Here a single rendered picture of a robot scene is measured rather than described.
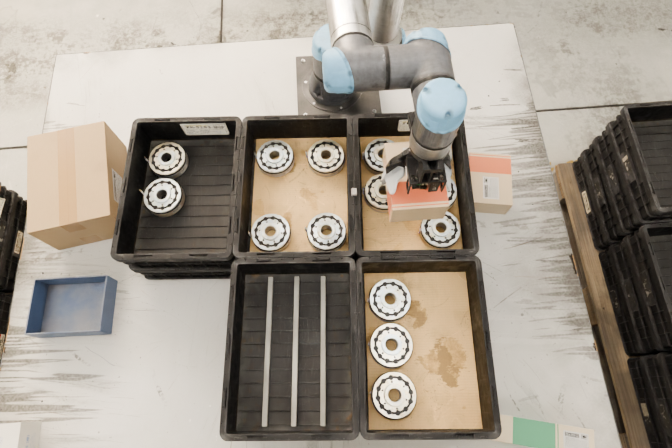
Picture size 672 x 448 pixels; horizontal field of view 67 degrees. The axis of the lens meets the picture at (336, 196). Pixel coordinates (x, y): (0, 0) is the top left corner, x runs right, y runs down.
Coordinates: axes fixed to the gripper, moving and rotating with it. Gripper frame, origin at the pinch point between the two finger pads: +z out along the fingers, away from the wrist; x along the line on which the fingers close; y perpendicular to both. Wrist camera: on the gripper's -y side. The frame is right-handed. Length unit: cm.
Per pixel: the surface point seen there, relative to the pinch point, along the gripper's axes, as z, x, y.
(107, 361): 40, -82, 30
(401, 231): 26.7, -0.7, 3.6
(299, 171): 26.8, -27.1, -16.2
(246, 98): 40, -45, -50
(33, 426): 36, -97, 45
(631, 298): 80, 85, 17
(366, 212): 26.7, -9.5, -2.5
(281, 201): 26.8, -32.4, -7.5
